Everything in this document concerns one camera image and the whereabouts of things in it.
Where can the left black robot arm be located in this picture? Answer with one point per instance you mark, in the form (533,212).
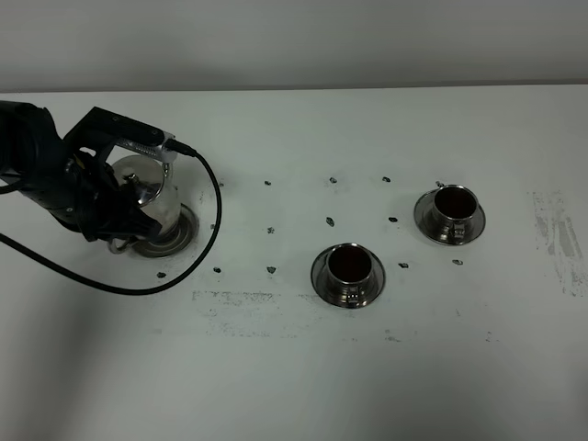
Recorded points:
(30,144)

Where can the near stainless steel saucer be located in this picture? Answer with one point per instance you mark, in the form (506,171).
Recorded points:
(378,278)

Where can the near stainless steel teacup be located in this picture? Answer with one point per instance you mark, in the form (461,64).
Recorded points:
(348,269)

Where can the stainless steel teapot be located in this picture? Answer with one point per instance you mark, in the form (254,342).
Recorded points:
(150,185)

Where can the steel teapot coaster plate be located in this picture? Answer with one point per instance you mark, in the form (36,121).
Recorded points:
(181,229)

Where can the stainless steel saucer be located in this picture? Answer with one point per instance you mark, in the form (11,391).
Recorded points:
(378,278)
(427,221)

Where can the far stainless steel saucer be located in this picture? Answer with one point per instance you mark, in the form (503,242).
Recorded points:
(427,221)

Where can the stainless steel teacup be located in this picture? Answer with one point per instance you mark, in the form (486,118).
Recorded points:
(348,269)
(456,206)

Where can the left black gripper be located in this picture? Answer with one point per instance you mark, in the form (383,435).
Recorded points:
(83,196)

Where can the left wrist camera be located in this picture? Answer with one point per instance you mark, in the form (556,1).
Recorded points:
(101,130)

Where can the far stainless steel teacup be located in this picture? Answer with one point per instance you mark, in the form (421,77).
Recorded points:
(456,206)

